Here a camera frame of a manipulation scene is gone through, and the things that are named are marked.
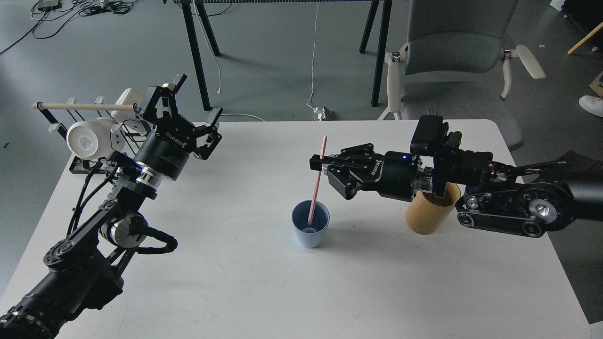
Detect black cables on floor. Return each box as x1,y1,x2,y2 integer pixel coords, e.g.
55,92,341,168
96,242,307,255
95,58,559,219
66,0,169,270
0,0,139,55

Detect black table legs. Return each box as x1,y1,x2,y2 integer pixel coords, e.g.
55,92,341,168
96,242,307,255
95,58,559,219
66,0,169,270
359,0,392,107
174,0,221,111

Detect white hanging cable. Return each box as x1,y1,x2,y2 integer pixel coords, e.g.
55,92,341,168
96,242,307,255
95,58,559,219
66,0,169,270
306,2,320,109

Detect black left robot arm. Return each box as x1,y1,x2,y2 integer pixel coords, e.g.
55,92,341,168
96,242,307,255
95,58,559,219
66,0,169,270
1,74,222,339

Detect pink chopstick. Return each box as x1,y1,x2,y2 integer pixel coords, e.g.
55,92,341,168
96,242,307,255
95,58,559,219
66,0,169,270
307,135,327,226

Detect bamboo cylinder holder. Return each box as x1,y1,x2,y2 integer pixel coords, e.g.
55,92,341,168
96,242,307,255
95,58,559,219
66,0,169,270
405,183,461,234

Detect grey office chair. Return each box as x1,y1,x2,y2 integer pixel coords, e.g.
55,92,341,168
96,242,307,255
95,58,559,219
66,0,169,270
379,0,545,152

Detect white shoe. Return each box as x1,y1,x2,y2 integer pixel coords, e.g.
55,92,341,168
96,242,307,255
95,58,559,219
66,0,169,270
579,95,603,118

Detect white power adapter on floor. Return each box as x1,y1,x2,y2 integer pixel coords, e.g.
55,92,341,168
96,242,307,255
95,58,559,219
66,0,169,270
313,106,336,121

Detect wooden stick top right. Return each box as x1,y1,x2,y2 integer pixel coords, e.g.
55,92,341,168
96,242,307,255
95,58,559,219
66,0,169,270
566,22,603,55

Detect black table legs left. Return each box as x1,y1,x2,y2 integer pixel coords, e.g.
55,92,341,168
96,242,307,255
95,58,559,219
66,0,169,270
174,0,221,111

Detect white mug on rack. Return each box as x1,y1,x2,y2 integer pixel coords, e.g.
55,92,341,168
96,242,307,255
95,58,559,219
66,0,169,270
66,117,125,161

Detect black table legs right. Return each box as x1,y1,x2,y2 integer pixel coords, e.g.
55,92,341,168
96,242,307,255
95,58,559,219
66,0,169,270
359,0,392,107

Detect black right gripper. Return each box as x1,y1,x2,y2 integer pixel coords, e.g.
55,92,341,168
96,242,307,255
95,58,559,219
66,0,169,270
310,143,421,202

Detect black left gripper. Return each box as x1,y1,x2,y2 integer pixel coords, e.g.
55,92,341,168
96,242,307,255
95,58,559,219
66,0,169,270
134,74,223,181

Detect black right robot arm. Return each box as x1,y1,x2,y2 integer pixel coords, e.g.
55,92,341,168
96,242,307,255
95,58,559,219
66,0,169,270
309,114,603,238

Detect light blue cup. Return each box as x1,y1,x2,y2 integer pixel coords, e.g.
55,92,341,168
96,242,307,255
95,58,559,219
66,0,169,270
291,200,330,248

